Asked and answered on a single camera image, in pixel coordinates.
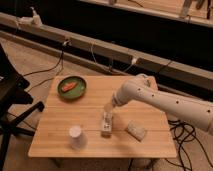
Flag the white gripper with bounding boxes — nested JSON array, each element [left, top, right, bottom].
[[104, 87, 131, 113]]

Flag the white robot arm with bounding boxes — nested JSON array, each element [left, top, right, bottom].
[[104, 74, 213, 135]]

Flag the wooden table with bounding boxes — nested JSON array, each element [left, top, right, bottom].
[[28, 76, 177, 158]]

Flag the green plate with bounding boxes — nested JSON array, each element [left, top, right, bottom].
[[57, 76, 87, 100]]

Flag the beige sponge block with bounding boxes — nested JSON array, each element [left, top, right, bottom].
[[125, 121, 146, 142]]

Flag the white paper cup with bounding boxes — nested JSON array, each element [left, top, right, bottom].
[[69, 125, 87, 150]]

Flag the orange carrot piece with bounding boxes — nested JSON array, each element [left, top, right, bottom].
[[62, 82, 78, 92]]

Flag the black office chair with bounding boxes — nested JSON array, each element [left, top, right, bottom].
[[0, 44, 44, 171]]

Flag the white plug on rail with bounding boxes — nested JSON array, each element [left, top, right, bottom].
[[131, 58, 138, 65]]

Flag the black cable left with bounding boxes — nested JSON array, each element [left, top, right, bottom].
[[23, 41, 71, 93]]

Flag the black cable bundle right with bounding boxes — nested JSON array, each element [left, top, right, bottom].
[[164, 118, 213, 171]]

